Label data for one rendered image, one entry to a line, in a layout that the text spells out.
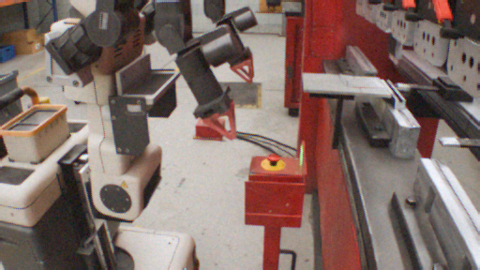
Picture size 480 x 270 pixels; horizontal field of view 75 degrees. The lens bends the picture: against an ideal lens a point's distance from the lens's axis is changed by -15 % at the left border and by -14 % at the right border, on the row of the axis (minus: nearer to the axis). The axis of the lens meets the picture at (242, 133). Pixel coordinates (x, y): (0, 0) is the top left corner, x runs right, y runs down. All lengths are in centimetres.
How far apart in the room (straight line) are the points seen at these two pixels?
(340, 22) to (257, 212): 125
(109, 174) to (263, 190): 43
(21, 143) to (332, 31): 156
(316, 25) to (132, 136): 130
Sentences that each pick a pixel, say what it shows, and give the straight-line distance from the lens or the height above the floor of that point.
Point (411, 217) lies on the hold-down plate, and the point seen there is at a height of 91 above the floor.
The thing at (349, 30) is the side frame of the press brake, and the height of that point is 104.
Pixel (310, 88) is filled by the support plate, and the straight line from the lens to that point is 108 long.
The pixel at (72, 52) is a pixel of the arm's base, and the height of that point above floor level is 119.
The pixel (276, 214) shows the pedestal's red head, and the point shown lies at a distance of 102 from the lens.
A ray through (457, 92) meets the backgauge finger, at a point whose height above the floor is 102.
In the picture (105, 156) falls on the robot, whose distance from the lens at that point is 103.
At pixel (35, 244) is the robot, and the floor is 63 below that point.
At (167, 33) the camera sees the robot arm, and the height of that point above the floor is 122.
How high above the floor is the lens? 132
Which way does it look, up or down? 25 degrees down
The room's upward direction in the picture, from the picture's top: straight up
